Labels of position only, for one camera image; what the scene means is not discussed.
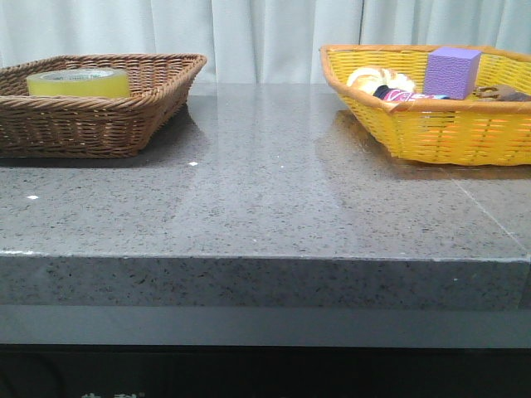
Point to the yellow tape roll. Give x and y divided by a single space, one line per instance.
83 82

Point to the bread roll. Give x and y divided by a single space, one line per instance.
369 78

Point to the black pink-labelled jar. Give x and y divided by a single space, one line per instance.
388 94

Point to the purple foam cube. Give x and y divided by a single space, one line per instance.
451 71

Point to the brown wicker basket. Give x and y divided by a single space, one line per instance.
91 127

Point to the yellow woven basket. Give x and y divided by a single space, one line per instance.
468 132

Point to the pale curtain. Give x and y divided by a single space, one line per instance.
268 42

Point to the brown toy lion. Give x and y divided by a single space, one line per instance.
504 93

